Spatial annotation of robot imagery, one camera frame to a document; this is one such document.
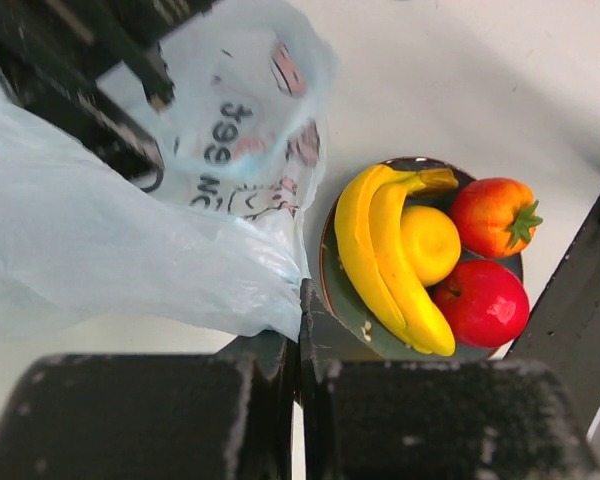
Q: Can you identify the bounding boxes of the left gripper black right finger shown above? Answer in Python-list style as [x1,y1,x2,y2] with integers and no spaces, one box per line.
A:
[299,279,382,383]

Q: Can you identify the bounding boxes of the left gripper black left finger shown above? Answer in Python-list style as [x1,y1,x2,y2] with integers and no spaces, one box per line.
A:
[215,330,288,381]

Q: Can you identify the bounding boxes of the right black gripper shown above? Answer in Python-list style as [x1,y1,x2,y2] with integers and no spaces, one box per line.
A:
[0,0,213,193]

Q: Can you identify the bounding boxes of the yellow fake banana bunch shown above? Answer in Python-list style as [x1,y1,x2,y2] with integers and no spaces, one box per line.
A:
[334,164,458,357]

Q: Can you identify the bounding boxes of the yellow fake lemon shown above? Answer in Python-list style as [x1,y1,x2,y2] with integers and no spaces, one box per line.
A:
[400,205,462,287]

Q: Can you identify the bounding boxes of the red fake apple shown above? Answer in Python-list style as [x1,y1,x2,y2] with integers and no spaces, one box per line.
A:
[433,259,530,349]

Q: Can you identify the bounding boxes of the light blue plastic bag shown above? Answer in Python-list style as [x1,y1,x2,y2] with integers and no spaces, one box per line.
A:
[0,1,336,339]

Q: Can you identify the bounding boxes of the orange fake persimmon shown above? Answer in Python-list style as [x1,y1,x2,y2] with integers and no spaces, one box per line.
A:
[450,177,543,258]

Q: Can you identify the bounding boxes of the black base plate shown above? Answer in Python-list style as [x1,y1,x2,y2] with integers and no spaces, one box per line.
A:
[506,194,600,437]

